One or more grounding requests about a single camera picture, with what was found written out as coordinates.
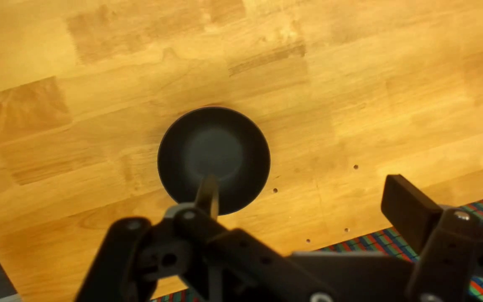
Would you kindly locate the black bowl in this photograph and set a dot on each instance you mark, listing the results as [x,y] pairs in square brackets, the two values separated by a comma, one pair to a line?
[213,152]

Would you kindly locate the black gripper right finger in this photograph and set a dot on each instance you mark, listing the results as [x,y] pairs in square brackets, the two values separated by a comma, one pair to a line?
[448,246]

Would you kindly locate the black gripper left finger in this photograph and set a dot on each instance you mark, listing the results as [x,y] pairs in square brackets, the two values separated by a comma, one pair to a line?
[141,253]

